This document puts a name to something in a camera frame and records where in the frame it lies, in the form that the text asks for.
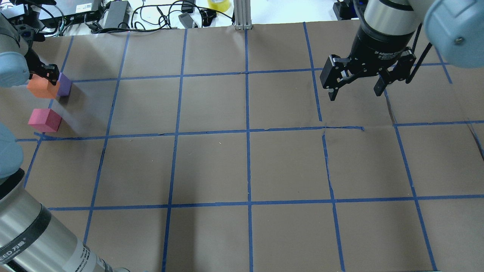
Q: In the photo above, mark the purple foam cube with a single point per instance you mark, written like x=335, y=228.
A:
x=64, y=85

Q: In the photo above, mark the black power adapter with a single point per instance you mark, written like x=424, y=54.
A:
x=117, y=14

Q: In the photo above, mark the yellow tape roll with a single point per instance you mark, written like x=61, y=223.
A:
x=219, y=5

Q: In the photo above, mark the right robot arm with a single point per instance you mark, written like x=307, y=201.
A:
x=453, y=27

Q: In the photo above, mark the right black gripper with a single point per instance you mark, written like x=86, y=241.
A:
x=379, y=46

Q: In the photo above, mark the red foam cube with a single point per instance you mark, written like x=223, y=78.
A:
x=45, y=120

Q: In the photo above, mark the aluminium frame post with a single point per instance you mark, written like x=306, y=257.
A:
x=242, y=15

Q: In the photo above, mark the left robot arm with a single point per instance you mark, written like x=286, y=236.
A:
x=32, y=239

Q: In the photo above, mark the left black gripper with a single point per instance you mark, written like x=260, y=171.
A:
x=48, y=70

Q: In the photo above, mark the orange foam cube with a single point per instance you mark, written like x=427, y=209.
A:
x=42, y=88

